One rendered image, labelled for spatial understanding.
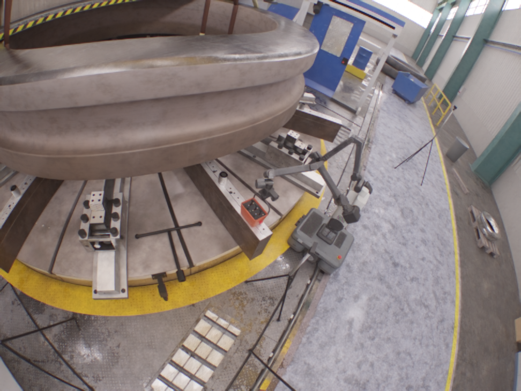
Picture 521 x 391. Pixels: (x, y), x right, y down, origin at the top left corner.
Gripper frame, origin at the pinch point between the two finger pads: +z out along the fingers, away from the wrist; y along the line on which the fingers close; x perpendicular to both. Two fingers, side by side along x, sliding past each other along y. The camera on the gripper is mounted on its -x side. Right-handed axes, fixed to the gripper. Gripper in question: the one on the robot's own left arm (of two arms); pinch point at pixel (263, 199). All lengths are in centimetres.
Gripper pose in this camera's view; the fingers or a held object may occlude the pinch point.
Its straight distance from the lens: 187.2
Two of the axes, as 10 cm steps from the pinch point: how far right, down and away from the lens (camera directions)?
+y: 7.6, -3.5, 5.5
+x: -6.0, -6.9, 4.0
